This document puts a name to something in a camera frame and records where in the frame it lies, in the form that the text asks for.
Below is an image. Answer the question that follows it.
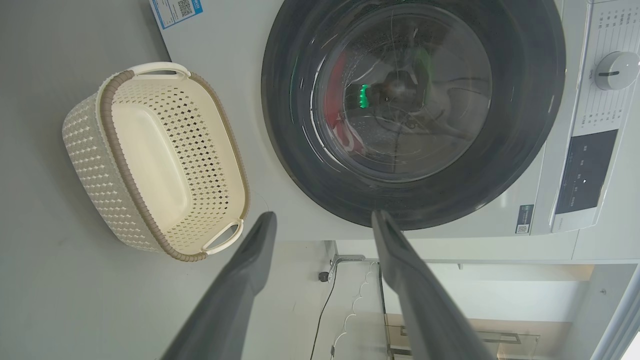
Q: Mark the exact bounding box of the small dark QR sticker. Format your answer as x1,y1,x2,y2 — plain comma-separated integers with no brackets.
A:
515,204,535,234

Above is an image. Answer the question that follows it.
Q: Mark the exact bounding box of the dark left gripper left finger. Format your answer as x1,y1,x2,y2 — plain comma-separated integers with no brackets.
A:
160,211,277,360

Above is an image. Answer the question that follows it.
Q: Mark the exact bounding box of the black washing machine display panel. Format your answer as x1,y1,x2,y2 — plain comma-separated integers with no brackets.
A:
555,129,619,216

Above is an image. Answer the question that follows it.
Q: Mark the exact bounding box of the round white washer control knob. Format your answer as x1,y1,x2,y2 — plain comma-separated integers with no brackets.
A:
594,51,640,91

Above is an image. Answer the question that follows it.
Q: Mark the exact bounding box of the glass washing machine door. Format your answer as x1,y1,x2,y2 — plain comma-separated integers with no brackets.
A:
260,0,567,231

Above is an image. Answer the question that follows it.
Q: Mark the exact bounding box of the white front-load washing machine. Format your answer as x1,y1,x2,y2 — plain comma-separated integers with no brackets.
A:
150,0,640,265

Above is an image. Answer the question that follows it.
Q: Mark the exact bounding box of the black wall power cable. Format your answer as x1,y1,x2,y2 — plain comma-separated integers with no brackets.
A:
310,271,337,360

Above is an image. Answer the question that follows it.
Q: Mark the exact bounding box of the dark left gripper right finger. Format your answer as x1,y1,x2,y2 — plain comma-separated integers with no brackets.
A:
371,210,493,360

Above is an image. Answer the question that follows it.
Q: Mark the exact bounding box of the red and white garment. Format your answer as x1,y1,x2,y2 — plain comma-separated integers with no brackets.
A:
324,52,367,157

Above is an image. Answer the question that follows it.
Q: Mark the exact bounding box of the cream perforated laundry basket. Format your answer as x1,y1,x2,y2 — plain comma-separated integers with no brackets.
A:
62,62,250,263

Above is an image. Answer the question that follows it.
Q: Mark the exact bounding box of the blue QR code label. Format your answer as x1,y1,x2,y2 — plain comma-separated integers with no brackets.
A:
150,0,204,30

